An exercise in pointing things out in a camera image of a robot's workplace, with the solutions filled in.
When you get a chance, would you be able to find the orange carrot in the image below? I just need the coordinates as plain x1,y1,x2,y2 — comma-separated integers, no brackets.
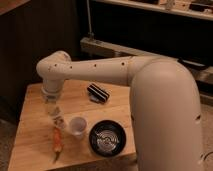
53,127,63,162

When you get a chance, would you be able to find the wooden shelf with items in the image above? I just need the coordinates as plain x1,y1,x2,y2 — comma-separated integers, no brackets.
94,0,213,21

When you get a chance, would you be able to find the black striped rectangular object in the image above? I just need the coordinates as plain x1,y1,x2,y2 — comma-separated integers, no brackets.
87,83,110,103

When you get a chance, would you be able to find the small white bottle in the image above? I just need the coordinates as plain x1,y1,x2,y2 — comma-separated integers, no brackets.
50,107,66,130

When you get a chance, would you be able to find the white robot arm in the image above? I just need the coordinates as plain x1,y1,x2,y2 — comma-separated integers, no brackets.
36,51,204,171

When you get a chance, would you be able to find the light wooden table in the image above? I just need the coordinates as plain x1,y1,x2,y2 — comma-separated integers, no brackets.
8,80,135,171

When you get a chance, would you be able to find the black cable on floor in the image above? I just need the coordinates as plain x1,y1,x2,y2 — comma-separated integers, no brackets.
200,150,213,171

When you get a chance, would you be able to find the black handle on beam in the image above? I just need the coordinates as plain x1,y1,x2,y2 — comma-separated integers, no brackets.
177,58,209,71

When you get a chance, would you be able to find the vertical metal pole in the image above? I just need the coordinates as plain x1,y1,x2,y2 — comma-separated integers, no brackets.
86,0,94,41

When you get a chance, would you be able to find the white plastic cup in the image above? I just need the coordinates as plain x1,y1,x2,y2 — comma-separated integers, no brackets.
68,117,87,139

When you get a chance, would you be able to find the grey metal beam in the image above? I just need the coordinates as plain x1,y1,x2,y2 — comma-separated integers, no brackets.
80,37,213,85

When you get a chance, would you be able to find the black ceramic bowl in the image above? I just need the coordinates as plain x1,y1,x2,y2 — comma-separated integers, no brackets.
89,120,126,157

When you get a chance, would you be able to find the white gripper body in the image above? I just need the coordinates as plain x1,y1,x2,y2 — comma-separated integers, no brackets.
41,87,62,117

